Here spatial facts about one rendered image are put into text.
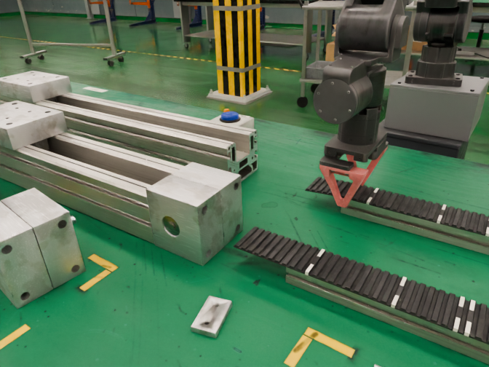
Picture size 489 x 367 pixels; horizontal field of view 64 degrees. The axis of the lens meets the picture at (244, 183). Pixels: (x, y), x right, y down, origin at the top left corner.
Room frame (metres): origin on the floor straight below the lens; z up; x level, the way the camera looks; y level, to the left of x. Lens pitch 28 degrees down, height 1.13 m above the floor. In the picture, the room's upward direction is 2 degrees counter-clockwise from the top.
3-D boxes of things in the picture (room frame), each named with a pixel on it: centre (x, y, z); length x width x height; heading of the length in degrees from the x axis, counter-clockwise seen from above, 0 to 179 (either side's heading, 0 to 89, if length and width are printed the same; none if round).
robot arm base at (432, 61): (0.93, -0.46, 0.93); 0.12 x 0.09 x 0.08; 63
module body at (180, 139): (0.89, 0.33, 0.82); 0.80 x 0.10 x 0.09; 56
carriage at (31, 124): (0.73, 0.44, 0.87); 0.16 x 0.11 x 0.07; 56
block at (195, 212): (0.49, 0.06, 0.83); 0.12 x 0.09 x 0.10; 146
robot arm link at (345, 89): (0.52, -0.15, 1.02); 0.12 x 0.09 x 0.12; 143
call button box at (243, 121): (0.83, 0.03, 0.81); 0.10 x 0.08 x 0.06; 146
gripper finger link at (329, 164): (0.53, -0.16, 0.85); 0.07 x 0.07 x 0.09; 56
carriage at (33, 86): (1.03, 0.54, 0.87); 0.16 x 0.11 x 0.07; 56
